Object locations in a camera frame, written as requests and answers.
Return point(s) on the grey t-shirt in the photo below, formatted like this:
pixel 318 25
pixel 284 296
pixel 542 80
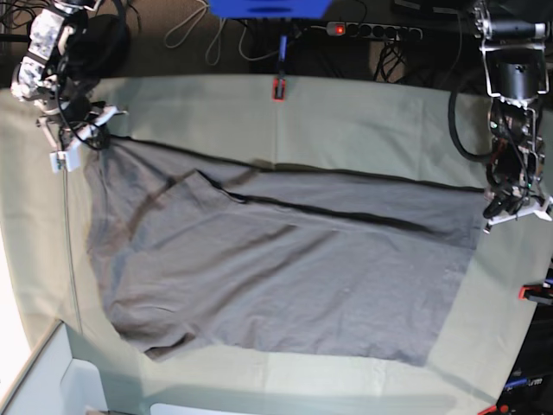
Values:
pixel 191 251

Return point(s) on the black round base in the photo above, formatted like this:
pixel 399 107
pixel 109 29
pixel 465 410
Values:
pixel 103 48

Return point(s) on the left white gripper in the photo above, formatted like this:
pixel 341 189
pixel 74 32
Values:
pixel 503 208

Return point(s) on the red black clamp top centre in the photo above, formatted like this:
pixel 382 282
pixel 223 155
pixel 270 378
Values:
pixel 279 82

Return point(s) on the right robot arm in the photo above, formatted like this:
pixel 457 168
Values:
pixel 63 64

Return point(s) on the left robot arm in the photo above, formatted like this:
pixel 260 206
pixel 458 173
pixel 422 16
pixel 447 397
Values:
pixel 513 37

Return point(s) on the white storage bin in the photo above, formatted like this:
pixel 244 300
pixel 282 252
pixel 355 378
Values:
pixel 53 381

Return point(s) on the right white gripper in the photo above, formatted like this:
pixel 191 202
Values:
pixel 66 138

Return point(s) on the black power strip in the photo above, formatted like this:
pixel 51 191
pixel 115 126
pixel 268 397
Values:
pixel 374 32

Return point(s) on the red clamp bottom right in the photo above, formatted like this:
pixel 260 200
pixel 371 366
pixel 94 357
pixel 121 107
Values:
pixel 496 410

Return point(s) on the red black clamp right edge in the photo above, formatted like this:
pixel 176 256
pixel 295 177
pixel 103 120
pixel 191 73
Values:
pixel 537 293

